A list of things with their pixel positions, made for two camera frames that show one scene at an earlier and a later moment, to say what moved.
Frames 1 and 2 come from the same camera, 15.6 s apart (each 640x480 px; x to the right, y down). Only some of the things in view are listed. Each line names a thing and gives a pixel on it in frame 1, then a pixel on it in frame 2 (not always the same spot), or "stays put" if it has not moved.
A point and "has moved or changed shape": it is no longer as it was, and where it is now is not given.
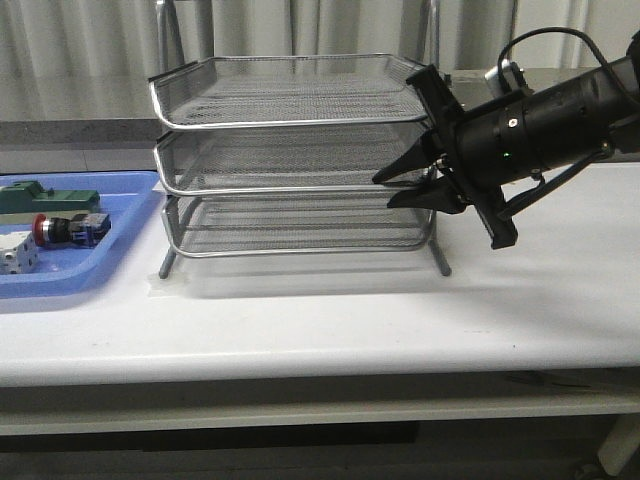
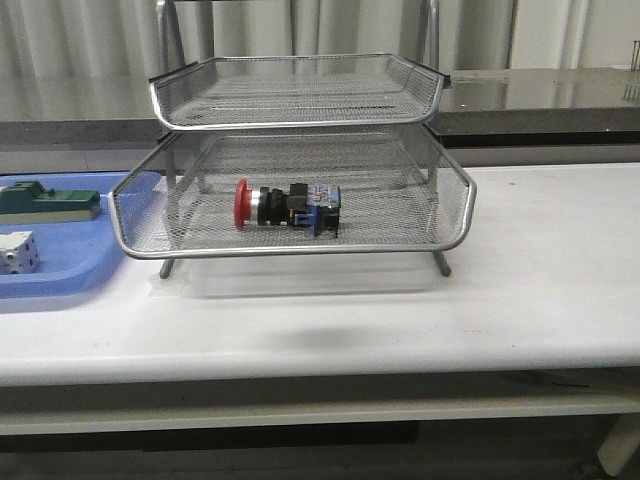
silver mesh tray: (285, 89) stays put
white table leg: (620, 442) stays put
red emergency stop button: (82, 230) -> (312, 207)
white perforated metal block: (19, 254) stays put
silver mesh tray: (347, 160) has moved or changed shape
